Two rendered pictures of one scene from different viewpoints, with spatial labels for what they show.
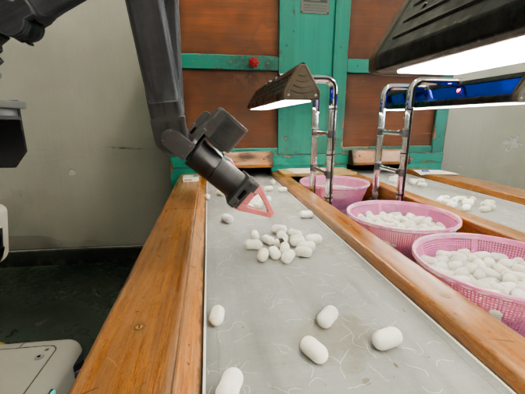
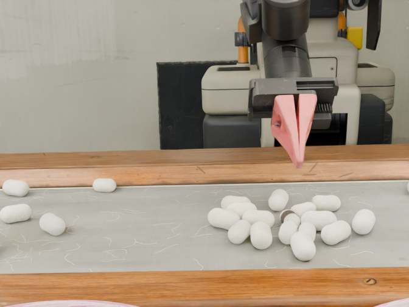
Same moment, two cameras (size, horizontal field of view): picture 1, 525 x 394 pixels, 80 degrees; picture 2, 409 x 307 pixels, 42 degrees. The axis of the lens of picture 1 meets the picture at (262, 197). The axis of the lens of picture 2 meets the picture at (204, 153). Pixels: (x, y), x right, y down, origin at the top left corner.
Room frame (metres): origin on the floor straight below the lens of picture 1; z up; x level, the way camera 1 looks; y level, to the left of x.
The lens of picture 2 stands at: (0.63, -0.60, 0.97)
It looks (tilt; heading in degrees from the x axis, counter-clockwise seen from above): 15 degrees down; 101
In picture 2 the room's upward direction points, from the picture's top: 2 degrees counter-clockwise
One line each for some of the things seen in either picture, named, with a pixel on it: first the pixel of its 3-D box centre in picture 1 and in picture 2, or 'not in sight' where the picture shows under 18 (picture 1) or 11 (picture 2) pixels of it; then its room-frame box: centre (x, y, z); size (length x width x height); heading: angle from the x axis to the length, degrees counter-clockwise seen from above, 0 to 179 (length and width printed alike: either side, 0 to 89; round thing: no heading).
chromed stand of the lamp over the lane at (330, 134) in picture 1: (297, 152); not in sight; (0.99, -0.11, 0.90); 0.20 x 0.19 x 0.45; 10
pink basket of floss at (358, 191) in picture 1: (333, 192); not in sight; (1.20, -0.28, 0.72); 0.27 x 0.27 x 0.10
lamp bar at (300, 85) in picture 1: (273, 93); not in sight; (0.98, -0.03, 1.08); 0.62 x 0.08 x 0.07; 10
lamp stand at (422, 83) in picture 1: (412, 151); not in sight; (1.06, -0.50, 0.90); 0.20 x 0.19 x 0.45; 10
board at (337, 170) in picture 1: (315, 171); not in sight; (1.41, -0.24, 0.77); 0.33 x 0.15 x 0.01; 100
